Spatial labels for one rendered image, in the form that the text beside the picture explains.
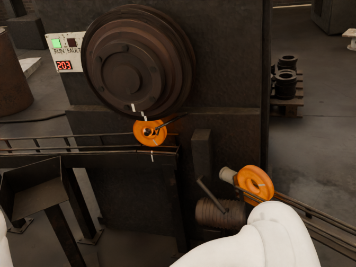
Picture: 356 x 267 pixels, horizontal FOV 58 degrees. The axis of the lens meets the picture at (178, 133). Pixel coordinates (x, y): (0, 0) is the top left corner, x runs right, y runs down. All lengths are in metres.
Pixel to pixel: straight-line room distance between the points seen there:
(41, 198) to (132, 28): 0.89
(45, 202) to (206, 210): 0.73
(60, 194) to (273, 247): 1.19
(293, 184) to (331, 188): 0.24
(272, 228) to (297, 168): 1.92
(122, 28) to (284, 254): 0.94
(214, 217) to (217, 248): 0.87
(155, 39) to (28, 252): 1.61
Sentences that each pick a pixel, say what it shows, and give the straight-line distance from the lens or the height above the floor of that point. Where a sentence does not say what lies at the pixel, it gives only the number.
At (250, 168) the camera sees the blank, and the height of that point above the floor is 0.78.
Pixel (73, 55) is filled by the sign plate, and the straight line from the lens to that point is 1.58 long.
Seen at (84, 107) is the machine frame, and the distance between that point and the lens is 1.68.
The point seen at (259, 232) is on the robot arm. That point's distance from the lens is 0.59.
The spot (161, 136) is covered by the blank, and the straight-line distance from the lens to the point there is 1.43.
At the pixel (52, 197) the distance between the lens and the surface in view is 1.61.
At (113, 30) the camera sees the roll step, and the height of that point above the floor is 1.28.
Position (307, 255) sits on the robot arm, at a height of 1.08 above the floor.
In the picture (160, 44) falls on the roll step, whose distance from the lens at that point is 1.20.
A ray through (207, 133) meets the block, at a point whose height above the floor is 0.80.
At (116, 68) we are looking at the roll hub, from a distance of 1.22.
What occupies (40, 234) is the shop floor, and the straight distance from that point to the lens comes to 2.37.
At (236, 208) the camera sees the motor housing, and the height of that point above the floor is 0.53.
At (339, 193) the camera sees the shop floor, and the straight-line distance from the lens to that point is 2.35.
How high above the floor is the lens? 1.55
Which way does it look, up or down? 32 degrees down
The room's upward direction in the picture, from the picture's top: 8 degrees counter-clockwise
